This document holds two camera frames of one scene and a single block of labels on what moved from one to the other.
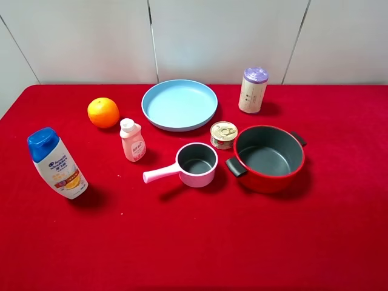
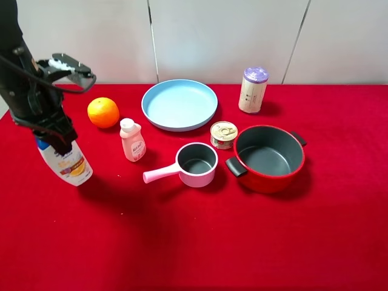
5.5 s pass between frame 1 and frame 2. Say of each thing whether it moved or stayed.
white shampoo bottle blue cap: moved
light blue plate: stayed
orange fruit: stayed
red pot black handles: stayed
